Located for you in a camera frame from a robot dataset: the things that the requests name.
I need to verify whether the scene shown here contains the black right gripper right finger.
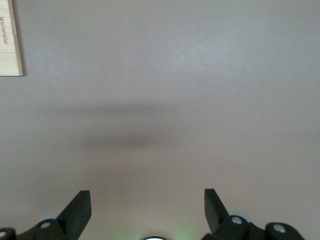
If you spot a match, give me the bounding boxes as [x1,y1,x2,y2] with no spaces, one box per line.
[203,188,229,234]

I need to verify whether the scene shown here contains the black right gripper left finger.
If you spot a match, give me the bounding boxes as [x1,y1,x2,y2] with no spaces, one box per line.
[57,190,92,240]

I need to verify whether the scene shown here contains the brown table mat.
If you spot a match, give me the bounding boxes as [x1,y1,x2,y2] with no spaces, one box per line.
[0,0,320,240]

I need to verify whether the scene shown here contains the wooden cutting board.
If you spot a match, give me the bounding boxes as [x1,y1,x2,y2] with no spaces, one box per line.
[0,0,24,77]

